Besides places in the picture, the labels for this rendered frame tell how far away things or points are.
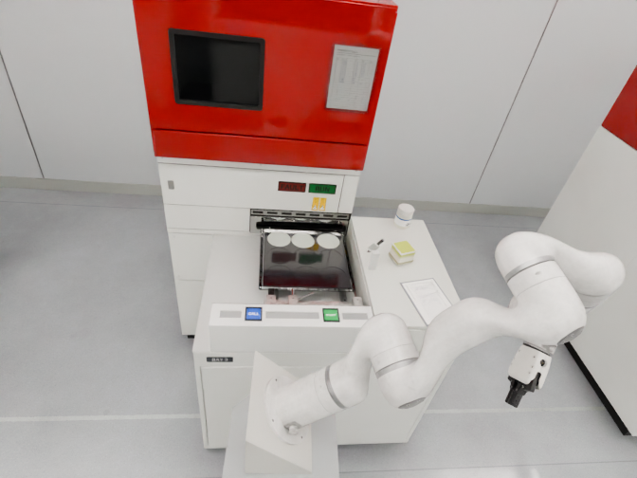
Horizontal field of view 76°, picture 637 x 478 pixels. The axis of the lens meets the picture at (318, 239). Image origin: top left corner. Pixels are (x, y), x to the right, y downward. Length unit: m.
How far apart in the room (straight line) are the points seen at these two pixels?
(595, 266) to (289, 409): 0.79
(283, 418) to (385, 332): 0.37
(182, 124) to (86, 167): 2.19
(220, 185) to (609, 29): 2.99
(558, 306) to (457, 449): 1.65
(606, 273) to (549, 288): 0.14
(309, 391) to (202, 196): 0.99
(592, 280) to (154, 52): 1.36
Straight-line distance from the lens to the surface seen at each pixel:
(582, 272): 0.96
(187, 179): 1.76
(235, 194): 1.77
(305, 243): 1.76
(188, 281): 2.14
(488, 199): 4.06
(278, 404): 1.21
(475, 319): 0.92
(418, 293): 1.57
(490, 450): 2.50
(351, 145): 1.62
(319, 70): 1.49
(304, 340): 1.43
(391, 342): 1.04
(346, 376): 1.09
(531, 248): 0.90
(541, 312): 0.87
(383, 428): 2.06
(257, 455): 1.19
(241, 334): 1.40
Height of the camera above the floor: 2.03
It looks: 39 degrees down
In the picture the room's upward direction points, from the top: 9 degrees clockwise
